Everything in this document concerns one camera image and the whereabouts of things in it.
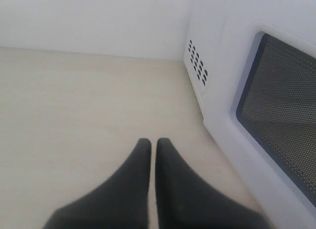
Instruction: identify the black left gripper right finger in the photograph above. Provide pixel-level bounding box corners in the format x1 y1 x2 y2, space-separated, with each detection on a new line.
155 138 270 229

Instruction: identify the white microwave oven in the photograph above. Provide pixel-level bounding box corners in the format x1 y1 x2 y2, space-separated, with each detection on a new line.
183 0 316 121

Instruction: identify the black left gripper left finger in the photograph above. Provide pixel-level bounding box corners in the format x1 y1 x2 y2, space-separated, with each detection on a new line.
44 138 152 229

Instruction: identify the white microwave door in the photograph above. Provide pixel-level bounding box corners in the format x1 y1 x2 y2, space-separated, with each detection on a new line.
204 27 316 226

